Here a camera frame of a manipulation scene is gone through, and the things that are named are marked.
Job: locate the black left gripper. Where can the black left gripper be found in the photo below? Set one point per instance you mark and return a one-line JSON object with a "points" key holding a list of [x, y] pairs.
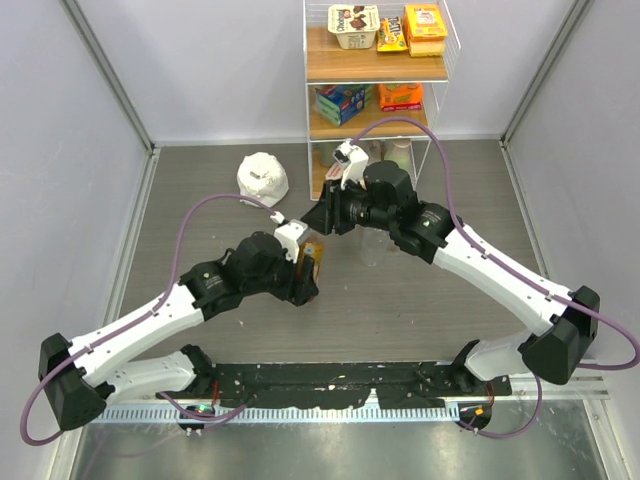
{"points": [[295, 290]]}

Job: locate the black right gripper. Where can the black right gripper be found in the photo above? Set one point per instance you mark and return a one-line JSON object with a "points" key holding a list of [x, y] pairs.
{"points": [[328, 213]]}

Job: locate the amber drink bottle red label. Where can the amber drink bottle red label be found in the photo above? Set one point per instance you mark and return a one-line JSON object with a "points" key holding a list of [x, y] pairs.
{"points": [[308, 266]]}

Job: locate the small clear bottle blue cap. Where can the small clear bottle blue cap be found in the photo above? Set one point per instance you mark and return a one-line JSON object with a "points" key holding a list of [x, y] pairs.
{"points": [[373, 246]]}

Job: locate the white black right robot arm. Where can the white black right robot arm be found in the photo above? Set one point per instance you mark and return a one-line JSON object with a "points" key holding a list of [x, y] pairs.
{"points": [[560, 324]]}

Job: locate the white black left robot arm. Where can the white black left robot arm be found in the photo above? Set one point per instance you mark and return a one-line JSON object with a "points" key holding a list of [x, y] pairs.
{"points": [[85, 375]]}

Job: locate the white green bottle on shelf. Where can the white green bottle on shelf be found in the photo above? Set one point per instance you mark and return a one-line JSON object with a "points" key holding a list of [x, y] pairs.
{"points": [[399, 151]]}

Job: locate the white red tissue box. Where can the white red tissue box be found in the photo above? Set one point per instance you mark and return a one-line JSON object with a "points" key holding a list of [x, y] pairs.
{"points": [[334, 174]]}

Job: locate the pale green cup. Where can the pale green cup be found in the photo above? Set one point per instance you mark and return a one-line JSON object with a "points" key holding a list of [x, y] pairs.
{"points": [[327, 153]]}

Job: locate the white crumpled paper bag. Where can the white crumpled paper bag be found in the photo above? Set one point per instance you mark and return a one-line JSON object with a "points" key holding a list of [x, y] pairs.
{"points": [[262, 177]]}

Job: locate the blue green box pack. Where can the blue green box pack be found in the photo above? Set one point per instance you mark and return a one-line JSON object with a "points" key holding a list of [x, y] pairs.
{"points": [[339, 103]]}

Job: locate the orange cracker box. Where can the orange cracker box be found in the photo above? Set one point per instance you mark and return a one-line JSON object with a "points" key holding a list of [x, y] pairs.
{"points": [[400, 97]]}

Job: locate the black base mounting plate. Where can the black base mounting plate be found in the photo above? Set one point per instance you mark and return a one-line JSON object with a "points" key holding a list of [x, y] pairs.
{"points": [[335, 386]]}

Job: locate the yellow candy bag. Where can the yellow candy bag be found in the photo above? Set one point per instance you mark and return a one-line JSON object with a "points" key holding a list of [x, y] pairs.
{"points": [[391, 37]]}

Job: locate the white chocolate yogurt tub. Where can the white chocolate yogurt tub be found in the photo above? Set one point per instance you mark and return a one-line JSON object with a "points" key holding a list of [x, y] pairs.
{"points": [[354, 26]]}

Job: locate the orange yellow sponge pack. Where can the orange yellow sponge pack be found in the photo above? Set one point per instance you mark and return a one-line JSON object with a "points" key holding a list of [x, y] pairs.
{"points": [[425, 30]]}

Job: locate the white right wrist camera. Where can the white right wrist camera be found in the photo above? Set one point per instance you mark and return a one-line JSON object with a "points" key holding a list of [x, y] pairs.
{"points": [[355, 159]]}

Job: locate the white wire wooden shelf rack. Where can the white wire wooden shelf rack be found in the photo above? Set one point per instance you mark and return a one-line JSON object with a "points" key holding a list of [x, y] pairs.
{"points": [[326, 63]]}

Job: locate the slotted grey cable duct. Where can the slotted grey cable duct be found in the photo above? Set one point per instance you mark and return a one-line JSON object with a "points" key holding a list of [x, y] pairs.
{"points": [[156, 413]]}

